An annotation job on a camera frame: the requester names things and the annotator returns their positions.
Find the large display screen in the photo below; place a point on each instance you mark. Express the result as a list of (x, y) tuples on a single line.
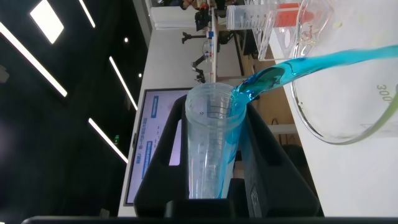
[(155, 133)]

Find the black background robot arm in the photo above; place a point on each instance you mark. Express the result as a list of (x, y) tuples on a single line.
[(199, 67)]

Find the blue pigment test tube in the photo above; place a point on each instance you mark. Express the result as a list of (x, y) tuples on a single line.
[(211, 149)]

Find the red pigment test tube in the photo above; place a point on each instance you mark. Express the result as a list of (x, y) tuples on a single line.
[(248, 18)]

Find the black stand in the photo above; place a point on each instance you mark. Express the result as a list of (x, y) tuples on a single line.
[(194, 37)]

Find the clear acrylic test tube rack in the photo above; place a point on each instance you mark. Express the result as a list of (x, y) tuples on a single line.
[(270, 43)]

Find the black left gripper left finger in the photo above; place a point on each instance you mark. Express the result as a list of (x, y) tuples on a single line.
[(161, 177)]

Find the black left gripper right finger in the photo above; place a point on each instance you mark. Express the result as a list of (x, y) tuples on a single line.
[(273, 186)]

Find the white desk with lab items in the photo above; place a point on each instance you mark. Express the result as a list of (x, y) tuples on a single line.
[(214, 62)]

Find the glass beaker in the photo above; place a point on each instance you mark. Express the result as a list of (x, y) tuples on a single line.
[(342, 99)]

